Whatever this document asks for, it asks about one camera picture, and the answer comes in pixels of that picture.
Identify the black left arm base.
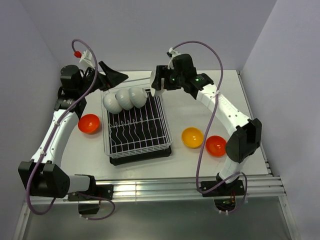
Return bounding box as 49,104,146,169
67,184,116,220

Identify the black drip tray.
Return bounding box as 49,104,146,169
106,90,173,167

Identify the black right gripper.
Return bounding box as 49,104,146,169
151,65,185,91

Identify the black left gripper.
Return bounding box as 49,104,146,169
77,61,128,97

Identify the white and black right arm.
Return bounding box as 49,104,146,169
150,53,262,195

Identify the white ribbed ceramic bowl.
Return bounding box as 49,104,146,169
115,89,134,111

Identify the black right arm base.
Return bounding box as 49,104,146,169
202,177,248,215

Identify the yellow plastic bowl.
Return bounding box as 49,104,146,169
181,127,204,149

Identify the orange plastic bowl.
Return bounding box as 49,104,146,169
205,135,227,157
77,114,100,135

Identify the aluminium frame rail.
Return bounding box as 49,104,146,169
23,175,287,205

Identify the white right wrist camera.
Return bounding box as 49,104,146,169
166,47,181,70

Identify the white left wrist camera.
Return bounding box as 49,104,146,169
74,49,95,69

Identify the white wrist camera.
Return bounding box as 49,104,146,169
166,47,181,70
74,49,95,69

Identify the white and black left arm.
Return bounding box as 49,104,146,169
18,61,128,200

